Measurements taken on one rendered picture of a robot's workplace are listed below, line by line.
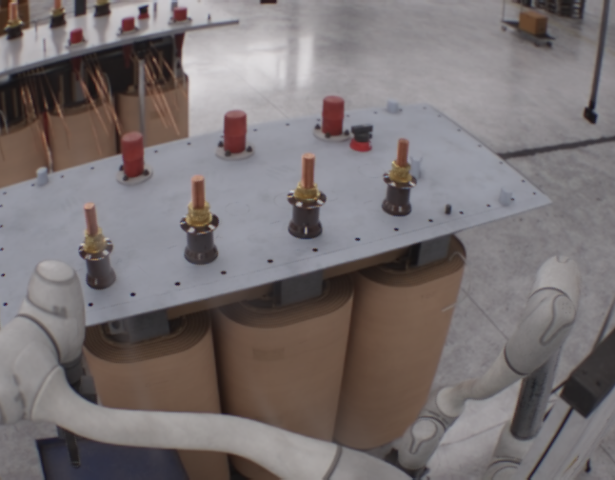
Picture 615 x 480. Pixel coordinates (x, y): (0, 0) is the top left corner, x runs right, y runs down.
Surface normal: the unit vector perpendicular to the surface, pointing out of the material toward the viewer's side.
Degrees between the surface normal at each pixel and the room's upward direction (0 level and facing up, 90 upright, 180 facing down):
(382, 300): 90
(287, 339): 90
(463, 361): 0
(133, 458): 0
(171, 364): 90
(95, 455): 0
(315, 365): 90
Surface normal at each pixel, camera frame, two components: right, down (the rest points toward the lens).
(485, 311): 0.04, -0.82
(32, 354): 0.55, -0.67
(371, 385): -0.20, 0.56
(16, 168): 0.43, 0.53
